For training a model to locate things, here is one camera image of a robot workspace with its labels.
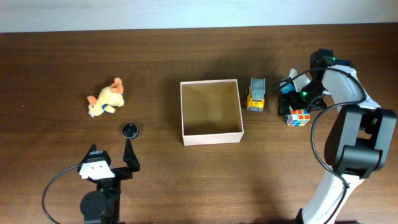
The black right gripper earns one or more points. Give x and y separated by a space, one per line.
292 103

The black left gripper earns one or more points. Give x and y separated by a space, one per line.
129 157

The colourful puzzle cube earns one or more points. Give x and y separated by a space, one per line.
299 117

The yellow grey toy truck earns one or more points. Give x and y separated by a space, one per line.
255 95

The pink cardboard box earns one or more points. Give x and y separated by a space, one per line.
211 112

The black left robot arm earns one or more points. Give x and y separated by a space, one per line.
102 205

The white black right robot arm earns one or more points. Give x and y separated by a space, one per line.
359 140

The blue white ball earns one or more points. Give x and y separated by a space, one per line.
286 87

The black round puck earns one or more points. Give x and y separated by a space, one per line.
130 131

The yellow plush bunny toy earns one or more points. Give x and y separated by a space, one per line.
108 98

